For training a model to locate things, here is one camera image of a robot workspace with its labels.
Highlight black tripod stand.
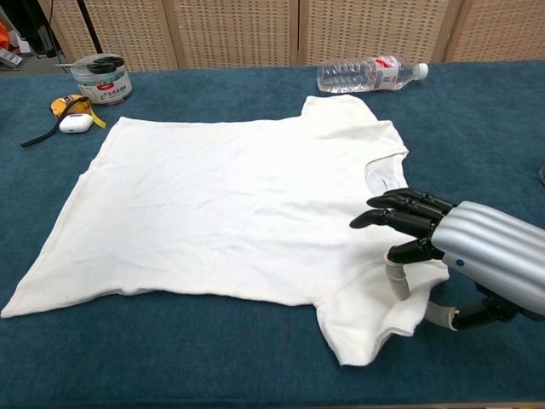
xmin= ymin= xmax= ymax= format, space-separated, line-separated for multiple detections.
xmin=75 ymin=0 xmax=104 ymax=55

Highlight yellow tape measure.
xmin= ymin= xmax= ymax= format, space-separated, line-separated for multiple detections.
xmin=20 ymin=94 xmax=107 ymax=149

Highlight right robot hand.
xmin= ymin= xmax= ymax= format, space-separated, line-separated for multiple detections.
xmin=349 ymin=187 xmax=545 ymax=332

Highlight clear plastic jar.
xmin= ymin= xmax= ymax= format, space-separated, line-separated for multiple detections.
xmin=70 ymin=54 xmax=134 ymax=106

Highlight white earbuds case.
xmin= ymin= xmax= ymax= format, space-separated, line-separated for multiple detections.
xmin=59 ymin=112 xmax=95 ymax=135

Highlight dark teal carpeted table surface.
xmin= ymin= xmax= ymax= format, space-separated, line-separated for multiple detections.
xmin=0 ymin=59 xmax=545 ymax=409

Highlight wicker folding screen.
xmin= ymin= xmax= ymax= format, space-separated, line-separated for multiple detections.
xmin=36 ymin=0 xmax=545 ymax=72

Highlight black handled scissors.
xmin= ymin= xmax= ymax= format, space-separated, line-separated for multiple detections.
xmin=54 ymin=57 xmax=123 ymax=72

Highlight white t-shirt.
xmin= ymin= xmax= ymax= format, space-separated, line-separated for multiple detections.
xmin=0 ymin=94 xmax=450 ymax=366

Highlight clear plastic water bottle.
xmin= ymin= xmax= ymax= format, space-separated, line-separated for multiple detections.
xmin=316 ymin=55 xmax=429 ymax=93

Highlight white flat box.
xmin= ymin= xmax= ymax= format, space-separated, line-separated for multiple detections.
xmin=0 ymin=46 xmax=23 ymax=69

